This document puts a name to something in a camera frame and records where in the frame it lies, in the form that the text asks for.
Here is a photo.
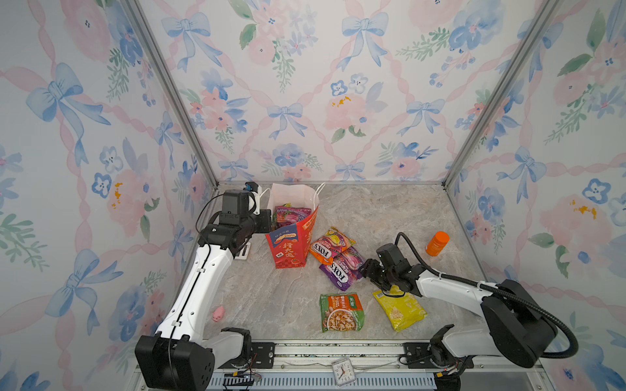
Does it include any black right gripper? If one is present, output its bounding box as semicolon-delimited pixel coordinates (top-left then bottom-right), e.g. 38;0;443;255
356;258;398;291

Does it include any purple Fox's candy bag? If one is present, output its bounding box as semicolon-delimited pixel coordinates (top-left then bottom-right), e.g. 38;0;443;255
320;247;365;292
275;205;311;228

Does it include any yellow snack packet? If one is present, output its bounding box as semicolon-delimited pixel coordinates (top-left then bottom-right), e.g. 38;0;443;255
373;285;428;332

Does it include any red paper gift bag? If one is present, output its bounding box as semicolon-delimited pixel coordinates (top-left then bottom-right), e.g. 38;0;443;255
266;183;325;269

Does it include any green orange noodle packet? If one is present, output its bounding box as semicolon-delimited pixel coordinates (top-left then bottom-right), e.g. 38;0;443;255
319;293;365;332

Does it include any orange Fox's candy bag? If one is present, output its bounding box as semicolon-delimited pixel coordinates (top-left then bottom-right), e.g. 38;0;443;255
309;226;356;266

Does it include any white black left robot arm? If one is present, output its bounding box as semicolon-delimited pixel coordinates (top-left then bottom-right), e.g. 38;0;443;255
135;210;272;390

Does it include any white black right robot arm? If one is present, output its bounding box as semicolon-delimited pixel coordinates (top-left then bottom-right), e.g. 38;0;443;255
359;259;558;368

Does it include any orange plastic bottle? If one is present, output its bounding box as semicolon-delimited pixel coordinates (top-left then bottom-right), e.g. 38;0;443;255
425;231;450;257

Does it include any pink toy pig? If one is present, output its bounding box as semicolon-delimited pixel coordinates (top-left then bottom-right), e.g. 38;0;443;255
211;306;226;323

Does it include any small white clock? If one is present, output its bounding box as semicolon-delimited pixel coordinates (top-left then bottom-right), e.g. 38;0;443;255
332;358;356;387

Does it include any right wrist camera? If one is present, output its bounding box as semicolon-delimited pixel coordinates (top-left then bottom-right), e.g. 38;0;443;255
376;244;404;269

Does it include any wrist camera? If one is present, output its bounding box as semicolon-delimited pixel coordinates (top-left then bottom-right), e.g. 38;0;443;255
245;181;263;214
376;244;404;269

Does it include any black corrugated cable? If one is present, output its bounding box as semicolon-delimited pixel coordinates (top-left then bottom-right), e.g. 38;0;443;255
394;231;580;360

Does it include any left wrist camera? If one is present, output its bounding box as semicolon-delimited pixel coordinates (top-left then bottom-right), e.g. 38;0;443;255
245;181;263;214

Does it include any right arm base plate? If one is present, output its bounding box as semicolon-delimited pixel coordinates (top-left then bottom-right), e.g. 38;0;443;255
399;342;474;371

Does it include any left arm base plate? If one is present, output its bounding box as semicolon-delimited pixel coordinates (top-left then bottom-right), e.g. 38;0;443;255
219;342;276;371

